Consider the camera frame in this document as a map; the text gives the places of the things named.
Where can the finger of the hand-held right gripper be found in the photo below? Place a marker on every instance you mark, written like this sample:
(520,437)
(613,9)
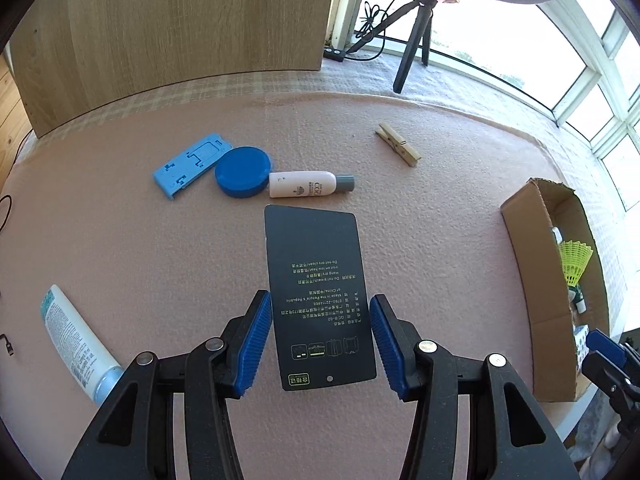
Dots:
(607,347)

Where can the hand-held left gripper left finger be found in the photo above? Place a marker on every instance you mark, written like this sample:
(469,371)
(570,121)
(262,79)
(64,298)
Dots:
(252,340)

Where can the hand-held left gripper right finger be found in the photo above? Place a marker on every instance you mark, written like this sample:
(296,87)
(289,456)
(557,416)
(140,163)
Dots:
(387,345)

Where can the yellow shuttlecock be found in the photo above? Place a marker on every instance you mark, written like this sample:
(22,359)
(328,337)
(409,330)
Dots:
(575,262)

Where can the black card tag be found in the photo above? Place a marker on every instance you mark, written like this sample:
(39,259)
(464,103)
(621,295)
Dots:
(315,270)

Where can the cardboard box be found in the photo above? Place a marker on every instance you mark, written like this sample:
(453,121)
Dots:
(535,270)

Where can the white charger plug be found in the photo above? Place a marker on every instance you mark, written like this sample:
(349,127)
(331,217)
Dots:
(557,235)

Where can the blue round lid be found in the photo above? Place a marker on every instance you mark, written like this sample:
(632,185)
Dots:
(242,170)

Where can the white tube blue cap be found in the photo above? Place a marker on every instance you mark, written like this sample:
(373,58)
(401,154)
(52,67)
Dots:
(70,335)

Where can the blue plastic phone stand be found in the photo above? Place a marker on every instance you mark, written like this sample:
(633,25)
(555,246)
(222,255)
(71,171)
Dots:
(192,162)

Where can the dotted tissue packet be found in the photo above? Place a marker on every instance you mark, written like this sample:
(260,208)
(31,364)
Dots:
(580,342)

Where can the small white bottle grey cap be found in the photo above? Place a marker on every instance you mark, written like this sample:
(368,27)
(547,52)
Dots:
(305,184)

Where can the wooden clothespin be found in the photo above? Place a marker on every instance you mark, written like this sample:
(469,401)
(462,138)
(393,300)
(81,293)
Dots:
(400,146)

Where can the white checked cloth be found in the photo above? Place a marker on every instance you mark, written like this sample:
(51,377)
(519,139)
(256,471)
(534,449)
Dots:
(475,90)

